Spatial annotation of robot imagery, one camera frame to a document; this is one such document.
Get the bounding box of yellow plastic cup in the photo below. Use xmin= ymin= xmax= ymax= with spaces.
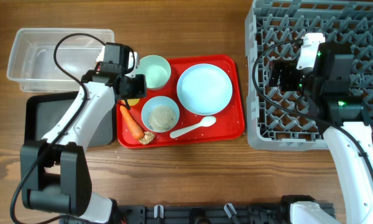
xmin=121 ymin=99 xmax=140 ymax=106

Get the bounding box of pale green bowl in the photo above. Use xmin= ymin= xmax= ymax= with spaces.
xmin=137 ymin=55 xmax=172 ymax=90

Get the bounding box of light blue rice bowl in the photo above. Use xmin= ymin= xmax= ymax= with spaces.
xmin=141 ymin=96 xmax=180 ymax=133

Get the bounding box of light blue plate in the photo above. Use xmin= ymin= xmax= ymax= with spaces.
xmin=177 ymin=63 xmax=233 ymax=116

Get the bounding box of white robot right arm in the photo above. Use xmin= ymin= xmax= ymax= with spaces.
xmin=268 ymin=40 xmax=373 ymax=223

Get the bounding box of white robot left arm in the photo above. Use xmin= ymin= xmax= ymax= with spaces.
xmin=10 ymin=42 xmax=147 ymax=223

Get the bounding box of grey-blue dishwasher rack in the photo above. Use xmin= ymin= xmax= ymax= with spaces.
xmin=244 ymin=0 xmax=373 ymax=151

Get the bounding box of black waste tray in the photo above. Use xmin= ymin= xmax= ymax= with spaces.
xmin=24 ymin=91 xmax=116 ymax=147

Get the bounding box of orange carrot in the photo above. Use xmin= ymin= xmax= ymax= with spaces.
xmin=119 ymin=106 xmax=144 ymax=141

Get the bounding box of beige food scrap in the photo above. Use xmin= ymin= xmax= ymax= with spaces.
xmin=139 ymin=131 xmax=155 ymax=145

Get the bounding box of red plastic tray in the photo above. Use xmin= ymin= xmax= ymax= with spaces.
xmin=116 ymin=55 xmax=245 ymax=149

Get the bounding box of clear plastic bin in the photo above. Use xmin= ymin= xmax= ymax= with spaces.
xmin=7 ymin=28 xmax=114 ymax=93

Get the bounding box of white plastic spoon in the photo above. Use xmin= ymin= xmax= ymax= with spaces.
xmin=170 ymin=116 xmax=216 ymax=139

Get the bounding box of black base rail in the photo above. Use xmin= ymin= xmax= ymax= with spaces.
xmin=115 ymin=203 xmax=291 ymax=224

